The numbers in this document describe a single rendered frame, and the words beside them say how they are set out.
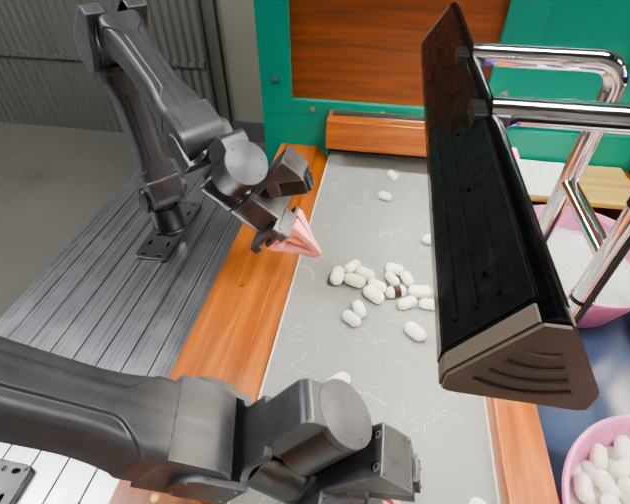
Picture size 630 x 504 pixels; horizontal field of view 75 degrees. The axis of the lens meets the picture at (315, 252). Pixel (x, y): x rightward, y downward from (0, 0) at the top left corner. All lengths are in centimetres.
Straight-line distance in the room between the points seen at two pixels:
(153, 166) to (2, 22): 246
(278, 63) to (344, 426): 80
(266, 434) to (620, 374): 62
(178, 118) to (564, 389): 52
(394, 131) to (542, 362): 76
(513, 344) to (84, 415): 26
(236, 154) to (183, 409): 31
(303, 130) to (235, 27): 156
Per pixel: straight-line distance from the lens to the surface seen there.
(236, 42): 256
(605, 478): 64
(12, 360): 32
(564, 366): 24
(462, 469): 58
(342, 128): 95
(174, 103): 63
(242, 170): 52
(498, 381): 25
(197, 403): 35
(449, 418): 60
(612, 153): 113
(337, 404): 35
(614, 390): 81
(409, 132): 95
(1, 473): 74
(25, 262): 221
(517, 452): 58
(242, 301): 66
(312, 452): 35
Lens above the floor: 126
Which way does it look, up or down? 43 degrees down
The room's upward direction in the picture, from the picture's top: straight up
